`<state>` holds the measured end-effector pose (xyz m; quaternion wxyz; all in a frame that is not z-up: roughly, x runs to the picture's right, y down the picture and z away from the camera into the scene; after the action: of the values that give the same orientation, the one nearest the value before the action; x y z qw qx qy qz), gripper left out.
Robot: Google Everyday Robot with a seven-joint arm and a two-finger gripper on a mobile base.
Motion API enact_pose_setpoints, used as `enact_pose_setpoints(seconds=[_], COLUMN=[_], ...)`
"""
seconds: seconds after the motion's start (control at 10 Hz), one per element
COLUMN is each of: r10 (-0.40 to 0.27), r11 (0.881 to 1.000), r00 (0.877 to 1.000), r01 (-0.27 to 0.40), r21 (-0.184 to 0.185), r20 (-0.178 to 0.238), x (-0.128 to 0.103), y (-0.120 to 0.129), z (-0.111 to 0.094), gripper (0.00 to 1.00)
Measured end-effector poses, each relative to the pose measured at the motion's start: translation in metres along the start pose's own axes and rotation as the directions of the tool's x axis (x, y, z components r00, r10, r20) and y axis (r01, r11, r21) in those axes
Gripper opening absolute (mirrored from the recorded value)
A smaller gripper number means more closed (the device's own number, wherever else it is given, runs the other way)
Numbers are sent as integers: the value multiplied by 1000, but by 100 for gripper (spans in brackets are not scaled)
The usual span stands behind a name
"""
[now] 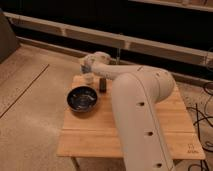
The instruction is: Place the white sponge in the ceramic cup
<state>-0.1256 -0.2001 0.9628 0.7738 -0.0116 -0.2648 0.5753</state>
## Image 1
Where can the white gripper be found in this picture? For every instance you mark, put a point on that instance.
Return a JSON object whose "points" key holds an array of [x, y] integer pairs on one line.
{"points": [[89, 59]]}

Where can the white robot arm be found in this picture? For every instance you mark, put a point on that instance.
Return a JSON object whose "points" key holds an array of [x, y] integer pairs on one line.
{"points": [[135, 91]]}

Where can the white ceramic cup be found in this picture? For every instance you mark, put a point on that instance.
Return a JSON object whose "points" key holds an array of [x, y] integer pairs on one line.
{"points": [[88, 78]]}

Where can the small black block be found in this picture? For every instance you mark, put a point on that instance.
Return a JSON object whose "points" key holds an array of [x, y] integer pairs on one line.
{"points": [[102, 85]]}

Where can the dark blue bowl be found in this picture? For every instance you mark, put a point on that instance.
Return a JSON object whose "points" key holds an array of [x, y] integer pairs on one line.
{"points": [[82, 99]]}

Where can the wooden table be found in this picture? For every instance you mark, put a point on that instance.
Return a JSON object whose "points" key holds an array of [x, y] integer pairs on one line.
{"points": [[94, 134]]}

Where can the grey panel at left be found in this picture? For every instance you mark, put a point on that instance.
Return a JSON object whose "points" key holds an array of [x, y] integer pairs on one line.
{"points": [[8, 40]]}

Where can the white shelf rail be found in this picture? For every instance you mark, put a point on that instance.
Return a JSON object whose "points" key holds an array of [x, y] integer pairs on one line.
{"points": [[154, 48]]}

